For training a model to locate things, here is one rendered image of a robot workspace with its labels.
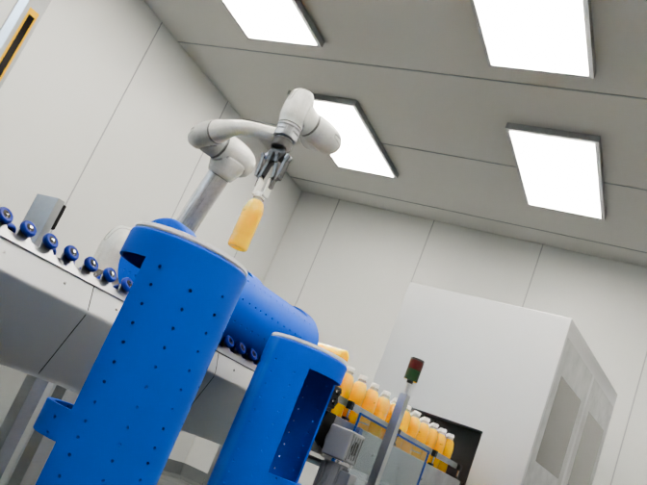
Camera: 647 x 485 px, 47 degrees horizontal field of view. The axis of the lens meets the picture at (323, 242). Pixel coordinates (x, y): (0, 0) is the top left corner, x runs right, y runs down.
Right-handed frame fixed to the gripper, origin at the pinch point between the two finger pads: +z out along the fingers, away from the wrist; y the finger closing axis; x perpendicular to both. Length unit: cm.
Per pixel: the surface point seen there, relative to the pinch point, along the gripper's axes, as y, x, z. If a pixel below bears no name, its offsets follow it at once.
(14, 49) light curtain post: -37, -83, 3
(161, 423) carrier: 63, -68, 86
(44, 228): -3, -69, 51
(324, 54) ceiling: -161, 176, -196
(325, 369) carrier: 41, 16, 53
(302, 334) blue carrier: 5, 48, 38
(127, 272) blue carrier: -15, -26, 48
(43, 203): -8, -69, 44
